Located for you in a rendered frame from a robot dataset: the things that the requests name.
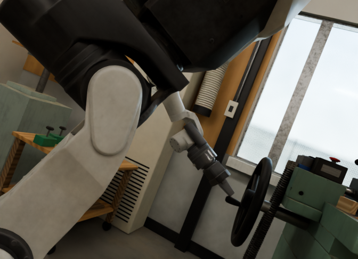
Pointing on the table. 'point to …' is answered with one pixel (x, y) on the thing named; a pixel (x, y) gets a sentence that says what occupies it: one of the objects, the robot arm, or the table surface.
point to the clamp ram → (352, 190)
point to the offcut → (347, 205)
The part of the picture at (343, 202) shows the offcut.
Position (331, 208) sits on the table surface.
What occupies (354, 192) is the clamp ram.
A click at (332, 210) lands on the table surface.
